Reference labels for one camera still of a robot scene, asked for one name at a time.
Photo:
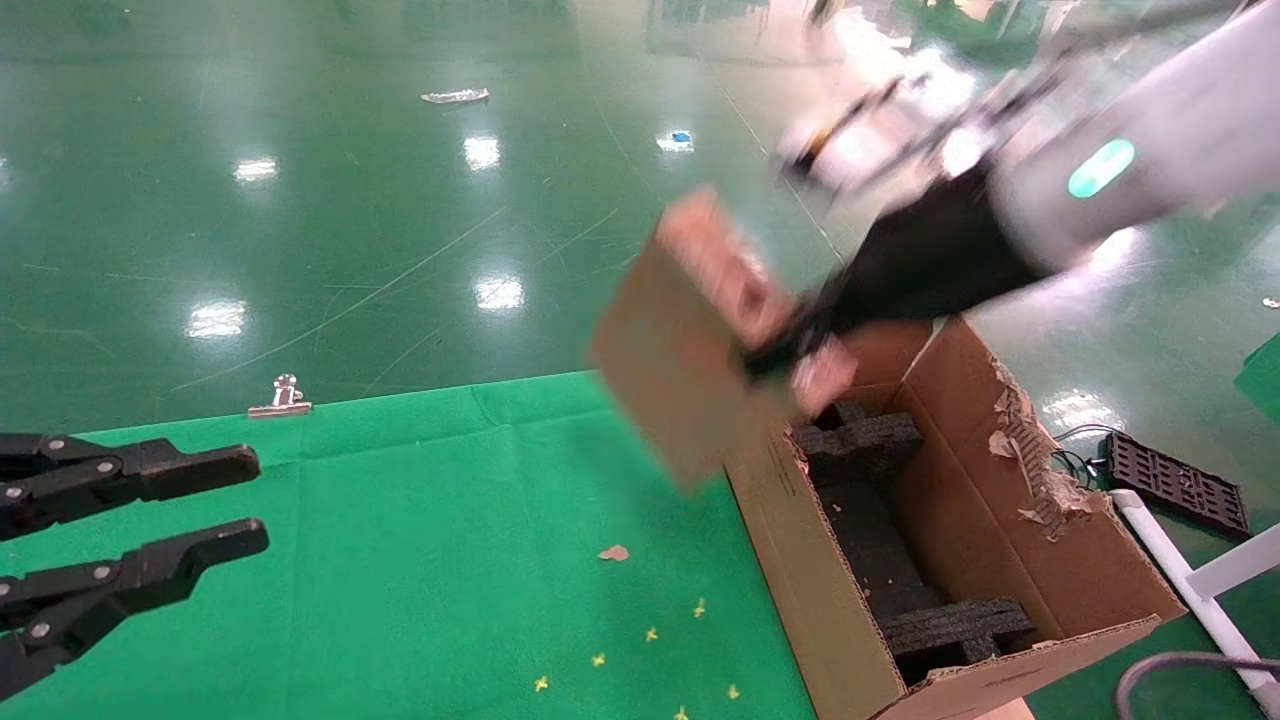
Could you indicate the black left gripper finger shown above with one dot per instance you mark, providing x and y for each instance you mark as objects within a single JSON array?
[
  {"x": 130, "y": 585},
  {"x": 150, "y": 465}
]

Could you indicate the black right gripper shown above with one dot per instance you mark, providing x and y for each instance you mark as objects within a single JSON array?
[{"x": 930, "y": 260}]

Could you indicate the small brown cardboard box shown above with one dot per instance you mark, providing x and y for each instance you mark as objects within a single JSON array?
[{"x": 680, "y": 370}]

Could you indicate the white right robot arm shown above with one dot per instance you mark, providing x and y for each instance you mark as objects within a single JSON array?
[{"x": 1180, "y": 110}]

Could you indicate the brown cardboard scrap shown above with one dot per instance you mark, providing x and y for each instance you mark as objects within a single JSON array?
[{"x": 613, "y": 552}]

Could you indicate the large open cardboard carton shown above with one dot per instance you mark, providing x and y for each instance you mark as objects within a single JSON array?
[{"x": 1090, "y": 580}]

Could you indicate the silver binder clip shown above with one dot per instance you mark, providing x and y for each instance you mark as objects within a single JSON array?
[{"x": 283, "y": 405}]

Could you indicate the green table cloth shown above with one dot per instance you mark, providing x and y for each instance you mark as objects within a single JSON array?
[{"x": 350, "y": 550}]

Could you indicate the black foam base strip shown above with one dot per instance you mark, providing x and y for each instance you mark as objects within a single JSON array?
[{"x": 880, "y": 550}]

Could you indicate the black plastic grid tray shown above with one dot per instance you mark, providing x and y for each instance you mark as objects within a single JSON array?
[{"x": 1180, "y": 485}]

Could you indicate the green fabric piece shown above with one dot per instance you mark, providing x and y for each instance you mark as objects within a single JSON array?
[{"x": 1265, "y": 385}]

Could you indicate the gray wrist camera box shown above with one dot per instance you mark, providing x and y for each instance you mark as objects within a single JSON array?
[{"x": 860, "y": 150}]

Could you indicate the white pipe frame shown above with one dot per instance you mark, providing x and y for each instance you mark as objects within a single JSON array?
[{"x": 1240, "y": 570}]

